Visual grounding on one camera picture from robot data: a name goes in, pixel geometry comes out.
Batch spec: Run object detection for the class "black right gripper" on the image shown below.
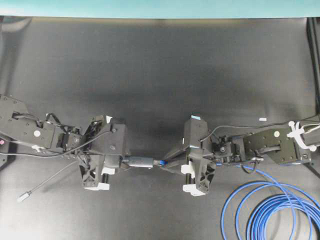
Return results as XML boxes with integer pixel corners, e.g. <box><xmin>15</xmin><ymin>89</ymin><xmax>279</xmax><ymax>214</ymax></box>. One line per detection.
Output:
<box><xmin>160</xmin><ymin>115</ymin><xmax>216</xmax><ymax>197</ymax></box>

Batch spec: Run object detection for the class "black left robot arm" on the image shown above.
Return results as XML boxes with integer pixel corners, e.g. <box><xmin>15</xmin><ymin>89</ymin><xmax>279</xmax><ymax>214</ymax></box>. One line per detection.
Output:
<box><xmin>0</xmin><ymin>95</ymin><xmax>128</xmax><ymax>191</ymax></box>

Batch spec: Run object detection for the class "blue LAN cable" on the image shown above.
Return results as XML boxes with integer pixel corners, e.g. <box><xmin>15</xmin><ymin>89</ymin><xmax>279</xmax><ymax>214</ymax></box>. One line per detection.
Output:
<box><xmin>154</xmin><ymin>158</ymin><xmax>320</xmax><ymax>240</ymax></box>

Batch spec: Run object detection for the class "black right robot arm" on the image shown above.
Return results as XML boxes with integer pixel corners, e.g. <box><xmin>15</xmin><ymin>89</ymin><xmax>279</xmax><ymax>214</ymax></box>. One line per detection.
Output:
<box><xmin>159</xmin><ymin>115</ymin><xmax>320</xmax><ymax>197</ymax></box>

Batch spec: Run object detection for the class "black frame rail right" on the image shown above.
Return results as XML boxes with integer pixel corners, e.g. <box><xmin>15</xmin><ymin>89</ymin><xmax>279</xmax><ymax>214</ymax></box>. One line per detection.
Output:
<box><xmin>306</xmin><ymin>17</ymin><xmax>320</xmax><ymax>117</ymax></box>

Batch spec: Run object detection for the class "grey USB hub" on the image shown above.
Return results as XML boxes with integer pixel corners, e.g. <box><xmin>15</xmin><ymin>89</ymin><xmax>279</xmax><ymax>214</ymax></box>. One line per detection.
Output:
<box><xmin>16</xmin><ymin>156</ymin><xmax>156</xmax><ymax>203</ymax></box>

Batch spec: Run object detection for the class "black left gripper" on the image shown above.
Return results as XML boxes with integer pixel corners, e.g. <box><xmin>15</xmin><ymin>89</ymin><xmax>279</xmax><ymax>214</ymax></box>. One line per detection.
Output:
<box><xmin>78</xmin><ymin>115</ymin><xmax>131</xmax><ymax>191</ymax></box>

